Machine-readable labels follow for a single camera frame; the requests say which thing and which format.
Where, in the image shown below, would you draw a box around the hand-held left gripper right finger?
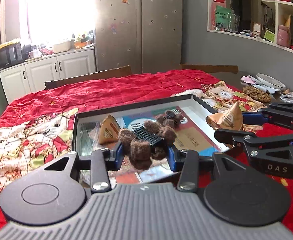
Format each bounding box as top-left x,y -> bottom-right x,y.
169,146 -> 256,192

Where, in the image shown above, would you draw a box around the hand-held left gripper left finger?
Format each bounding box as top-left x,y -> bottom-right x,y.
38,142 -> 124,194

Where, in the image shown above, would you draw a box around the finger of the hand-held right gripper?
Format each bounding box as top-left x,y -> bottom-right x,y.
214,129 -> 293,162
242,102 -> 293,132

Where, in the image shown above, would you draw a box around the tan triangular snack packet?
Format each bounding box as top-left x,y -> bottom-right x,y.
98,114 -> 120,145
206,100 -> 244,132

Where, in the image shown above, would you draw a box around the brown fuzzy hair claw clip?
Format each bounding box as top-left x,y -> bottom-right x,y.
118,120 -> 177,170

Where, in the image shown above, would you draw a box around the black shallow tray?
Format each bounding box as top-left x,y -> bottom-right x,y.
71,94 -> 231,188

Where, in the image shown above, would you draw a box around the wooden bead coaster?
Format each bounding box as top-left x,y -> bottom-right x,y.
243,86 -> 272,103

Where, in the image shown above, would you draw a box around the pink tissue paper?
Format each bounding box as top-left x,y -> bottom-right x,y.
241,75 -> 258,84

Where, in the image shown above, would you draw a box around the white plate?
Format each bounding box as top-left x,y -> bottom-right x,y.
256,73 -> 286,91

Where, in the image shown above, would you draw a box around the clear plastic bag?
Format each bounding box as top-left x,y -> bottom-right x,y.
279,89 -> 293,103

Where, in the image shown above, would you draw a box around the red printed bear blanket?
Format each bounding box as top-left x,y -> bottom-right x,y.
0,69 -> 293,230

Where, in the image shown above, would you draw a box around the clear glass jars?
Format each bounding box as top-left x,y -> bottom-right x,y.
227,14 -> 241,32

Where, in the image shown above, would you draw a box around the green card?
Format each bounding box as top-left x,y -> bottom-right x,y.
215,5 -> 233,30

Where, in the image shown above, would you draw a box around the pink card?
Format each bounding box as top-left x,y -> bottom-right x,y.
210,0 -> 227,29

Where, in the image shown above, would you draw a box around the white base cabinet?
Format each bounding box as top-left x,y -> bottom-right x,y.
0,49 -> 97,104

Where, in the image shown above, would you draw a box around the orange box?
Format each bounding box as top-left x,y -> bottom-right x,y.
74,40 -> 94,49

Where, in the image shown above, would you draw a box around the white plastic basin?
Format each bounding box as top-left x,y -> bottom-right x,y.
53,40 -> 72,54

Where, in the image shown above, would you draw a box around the silver double-door refrigerator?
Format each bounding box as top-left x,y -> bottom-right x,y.
95,0 -> 183,75

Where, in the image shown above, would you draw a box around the black microwave oven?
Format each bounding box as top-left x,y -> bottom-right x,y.
0,42 -> 24,71

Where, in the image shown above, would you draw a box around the yellow microwave cover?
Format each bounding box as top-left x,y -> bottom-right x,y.
0,38 -> 21,50

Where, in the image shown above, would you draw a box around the bright window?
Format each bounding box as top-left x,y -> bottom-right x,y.
19,0 -> 97,43

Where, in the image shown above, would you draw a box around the brown pompom hair tie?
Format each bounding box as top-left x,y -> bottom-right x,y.
157,109 -> 184,128

